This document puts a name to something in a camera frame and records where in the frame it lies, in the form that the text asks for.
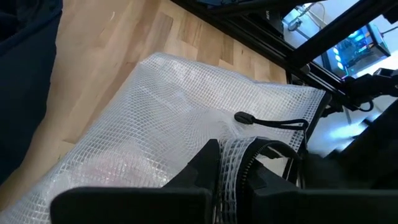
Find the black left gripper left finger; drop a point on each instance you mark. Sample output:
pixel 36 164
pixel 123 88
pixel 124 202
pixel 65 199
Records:
pixel 130 205

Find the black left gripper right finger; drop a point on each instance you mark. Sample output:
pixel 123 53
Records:
pixel 311 207

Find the white mesh zip pouch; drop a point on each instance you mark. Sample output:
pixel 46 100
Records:
pixel 155 109

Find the navy blue backpack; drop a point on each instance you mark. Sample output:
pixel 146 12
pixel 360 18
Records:
pixel 21 77

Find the RGB-lit computer case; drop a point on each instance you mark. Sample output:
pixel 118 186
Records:
pixel 357 49

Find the black Netgear switch box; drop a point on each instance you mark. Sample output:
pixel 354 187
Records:
pixel 269 20

